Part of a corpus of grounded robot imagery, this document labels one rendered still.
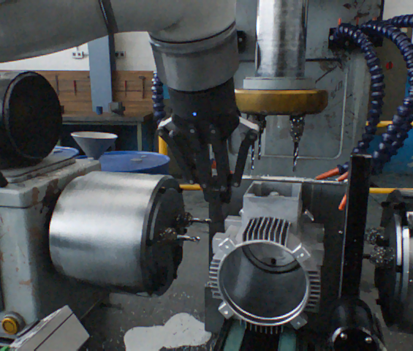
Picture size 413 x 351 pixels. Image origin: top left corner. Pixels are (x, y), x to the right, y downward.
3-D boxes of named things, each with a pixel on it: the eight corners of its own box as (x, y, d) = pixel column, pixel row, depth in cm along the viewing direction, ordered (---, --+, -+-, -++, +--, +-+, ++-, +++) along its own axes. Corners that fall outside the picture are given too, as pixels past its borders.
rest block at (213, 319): (210, 316, 98) (210, 270, 95) (239, 321, 96) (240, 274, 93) (204, 332, 92) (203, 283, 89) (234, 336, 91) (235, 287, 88)
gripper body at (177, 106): (242, 56, 47) (247, 123, 53) (172, 57, 49) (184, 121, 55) (230, 93, 42) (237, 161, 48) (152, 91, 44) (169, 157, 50)
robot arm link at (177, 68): (161, 5, 45) (171, 55, 50) (133, 44, 39) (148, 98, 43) (243, 2, 43) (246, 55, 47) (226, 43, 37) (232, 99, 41)
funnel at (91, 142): (85, 172, 244) (82, 129, 237) (124, 172, 242) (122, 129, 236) (68, 182, 219) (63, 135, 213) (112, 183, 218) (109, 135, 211)
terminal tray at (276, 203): (251, 212, 88) (251, 180, 87) (301, 216, 86) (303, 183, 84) (240, 232, 77) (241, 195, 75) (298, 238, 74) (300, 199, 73)
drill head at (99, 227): (66, 251, 107) (57, 157, 101) (202, 267, 98) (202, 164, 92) (-7, 303, 83) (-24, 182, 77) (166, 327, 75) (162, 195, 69)
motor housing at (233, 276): (231, 275, 93) (232, 194, 89) (318, 286, 88) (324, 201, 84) (208, 325, 74) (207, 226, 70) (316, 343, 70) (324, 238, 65)
